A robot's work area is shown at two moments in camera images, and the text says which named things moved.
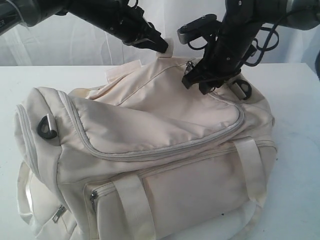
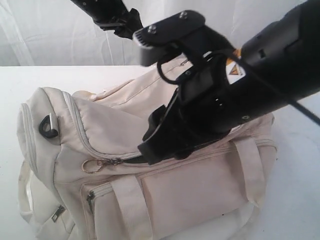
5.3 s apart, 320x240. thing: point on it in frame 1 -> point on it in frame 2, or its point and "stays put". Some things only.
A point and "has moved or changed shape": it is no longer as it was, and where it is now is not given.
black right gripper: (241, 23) -> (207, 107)
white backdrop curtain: (62, 40) stays put
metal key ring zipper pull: (189, 66) has moved or changed shape
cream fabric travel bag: (137, 156) stays put
